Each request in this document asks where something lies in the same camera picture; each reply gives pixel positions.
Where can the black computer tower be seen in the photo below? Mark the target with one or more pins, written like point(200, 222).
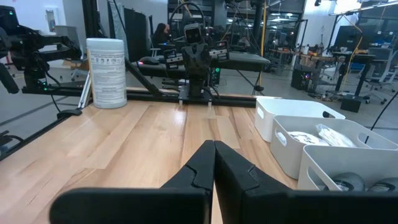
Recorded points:
point(301, 79)

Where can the black box green light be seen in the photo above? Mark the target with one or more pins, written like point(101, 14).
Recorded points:
point(216, 76)

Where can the silver metal bars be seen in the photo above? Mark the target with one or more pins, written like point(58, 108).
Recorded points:
point(84, 90)

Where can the black aluminium table frame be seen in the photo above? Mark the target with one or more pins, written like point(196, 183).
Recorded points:
point(233, 100)

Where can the black computer mouse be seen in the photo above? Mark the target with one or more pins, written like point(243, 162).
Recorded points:
point(149, 60)

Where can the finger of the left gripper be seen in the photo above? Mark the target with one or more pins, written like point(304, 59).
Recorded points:
point(203, 59)
point(189, 59)

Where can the translucent grey storage bin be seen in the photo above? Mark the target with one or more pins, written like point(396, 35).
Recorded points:
point(286, 155)
point(342, 158)

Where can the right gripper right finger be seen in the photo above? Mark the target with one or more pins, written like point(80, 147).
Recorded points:
point(295, 207)

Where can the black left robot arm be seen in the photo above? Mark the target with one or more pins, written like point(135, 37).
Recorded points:
point(196, 90)

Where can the person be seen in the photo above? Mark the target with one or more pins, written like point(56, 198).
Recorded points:
point(160, 34)

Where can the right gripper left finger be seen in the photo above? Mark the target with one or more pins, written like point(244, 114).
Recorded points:
point(140, 205)

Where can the black standing desk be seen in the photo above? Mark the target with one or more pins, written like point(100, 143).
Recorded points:
point(357, 59)

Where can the white office chair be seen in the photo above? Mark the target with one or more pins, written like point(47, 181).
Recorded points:
point(381, 68)

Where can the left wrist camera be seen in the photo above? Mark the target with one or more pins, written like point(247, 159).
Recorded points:
point(192, 33)

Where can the white opaque storage bin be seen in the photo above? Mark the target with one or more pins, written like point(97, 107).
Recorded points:
point(280, 109)

